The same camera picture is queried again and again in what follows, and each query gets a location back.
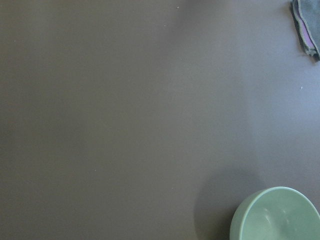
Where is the grey folded cloth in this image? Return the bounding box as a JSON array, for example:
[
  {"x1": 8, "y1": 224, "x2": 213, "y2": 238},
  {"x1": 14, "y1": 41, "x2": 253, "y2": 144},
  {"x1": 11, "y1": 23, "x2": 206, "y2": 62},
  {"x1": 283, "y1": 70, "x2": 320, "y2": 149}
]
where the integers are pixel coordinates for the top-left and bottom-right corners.
[{"x1": 291, "y1": 0, "x2": 320, "y2": 60}]

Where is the light green bowl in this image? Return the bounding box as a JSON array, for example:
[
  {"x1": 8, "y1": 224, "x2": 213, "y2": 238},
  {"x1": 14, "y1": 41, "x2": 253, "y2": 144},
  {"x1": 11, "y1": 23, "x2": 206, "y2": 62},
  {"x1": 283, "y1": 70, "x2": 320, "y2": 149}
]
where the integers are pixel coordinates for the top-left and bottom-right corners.
[{"x1": 229, "y1": 186, "x2": 320, "y2": 240}]

